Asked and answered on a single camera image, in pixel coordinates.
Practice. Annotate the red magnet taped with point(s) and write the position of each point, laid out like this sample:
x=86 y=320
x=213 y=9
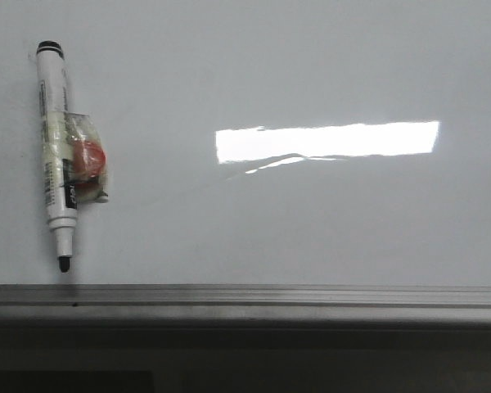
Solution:
x=89 y=159

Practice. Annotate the white black whiteboard marker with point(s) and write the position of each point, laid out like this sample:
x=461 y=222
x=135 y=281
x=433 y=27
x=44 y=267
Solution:
x=60 y=195

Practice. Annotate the white whiteboard with aluminium frame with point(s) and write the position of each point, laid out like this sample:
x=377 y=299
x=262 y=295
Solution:
x=295 y=162

